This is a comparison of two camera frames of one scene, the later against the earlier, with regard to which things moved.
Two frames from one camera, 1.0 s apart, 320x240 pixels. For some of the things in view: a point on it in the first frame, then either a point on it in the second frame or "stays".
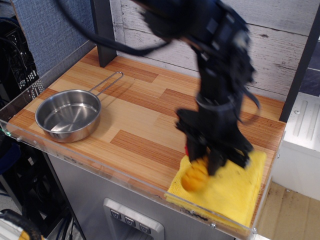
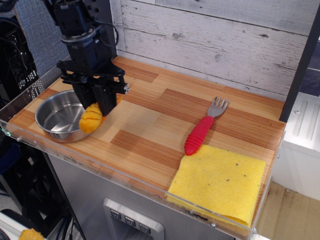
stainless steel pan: (71, 115) stays
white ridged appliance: (298, 168) stays
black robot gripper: (214, 130) to (91, 70)
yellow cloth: (233, 194) stays
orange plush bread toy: (195, 175) to (91, 118)
